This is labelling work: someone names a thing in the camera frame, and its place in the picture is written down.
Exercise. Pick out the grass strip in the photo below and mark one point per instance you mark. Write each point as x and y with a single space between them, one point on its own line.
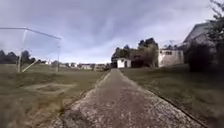
186 86

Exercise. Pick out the dark bush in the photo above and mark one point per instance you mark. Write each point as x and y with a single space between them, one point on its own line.
199 57

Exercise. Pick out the white goal frame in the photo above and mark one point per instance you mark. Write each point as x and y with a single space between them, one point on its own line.
25 48

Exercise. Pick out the group of dark trees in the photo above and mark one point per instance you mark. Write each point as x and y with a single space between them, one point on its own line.
141 53

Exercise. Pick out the small white shed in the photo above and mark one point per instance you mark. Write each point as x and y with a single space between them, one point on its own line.
123 63

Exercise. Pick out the grey gravel path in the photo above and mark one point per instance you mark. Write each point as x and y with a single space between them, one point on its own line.
118 100

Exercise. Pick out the distant row of trees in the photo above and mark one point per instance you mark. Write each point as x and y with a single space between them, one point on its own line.
15 57

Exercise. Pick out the grey-roofed house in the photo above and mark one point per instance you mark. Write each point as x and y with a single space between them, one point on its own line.
200 35

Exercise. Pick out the distant row of houses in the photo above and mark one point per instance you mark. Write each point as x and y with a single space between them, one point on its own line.
80 65

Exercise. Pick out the grass field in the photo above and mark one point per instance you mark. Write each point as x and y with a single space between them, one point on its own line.
36 90

